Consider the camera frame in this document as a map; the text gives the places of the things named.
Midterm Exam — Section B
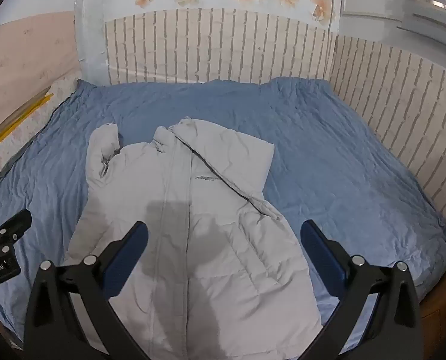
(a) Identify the floral white mattress cover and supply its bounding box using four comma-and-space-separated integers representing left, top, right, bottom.
0, 71, 81, 196

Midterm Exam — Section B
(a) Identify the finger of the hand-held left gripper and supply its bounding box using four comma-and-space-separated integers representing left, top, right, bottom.
0, 210, 33, 261

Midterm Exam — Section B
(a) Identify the translucent plastic sheet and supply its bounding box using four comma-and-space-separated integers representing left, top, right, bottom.
75, 0, 111, 85

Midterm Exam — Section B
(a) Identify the blue bed sheet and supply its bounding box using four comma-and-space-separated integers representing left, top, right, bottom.
0, 77, 446, 346

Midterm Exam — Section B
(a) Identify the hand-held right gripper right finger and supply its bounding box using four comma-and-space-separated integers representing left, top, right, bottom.
300, 220, 423, 360

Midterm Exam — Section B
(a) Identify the pink board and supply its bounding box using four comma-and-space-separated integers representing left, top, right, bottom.
0, 11, 83, 139

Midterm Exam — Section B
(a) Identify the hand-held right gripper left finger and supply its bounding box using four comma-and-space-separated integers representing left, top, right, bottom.
23, 220, 149, 360

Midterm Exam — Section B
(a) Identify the yellow plastic strip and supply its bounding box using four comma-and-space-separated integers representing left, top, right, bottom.
0, 93, 55, 160

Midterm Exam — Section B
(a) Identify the grey puffer jacket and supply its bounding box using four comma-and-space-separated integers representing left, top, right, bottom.
63, 117, 323, 360

